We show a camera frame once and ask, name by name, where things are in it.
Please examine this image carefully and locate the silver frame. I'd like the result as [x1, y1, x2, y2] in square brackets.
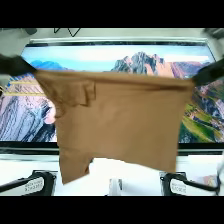
[0, 36, 224, 197]

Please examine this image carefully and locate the black folding chair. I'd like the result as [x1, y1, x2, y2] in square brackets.
[53, 27, 82, 38]

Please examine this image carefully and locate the brown T-shirt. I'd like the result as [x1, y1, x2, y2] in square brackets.
[33, 69, 196, 185]

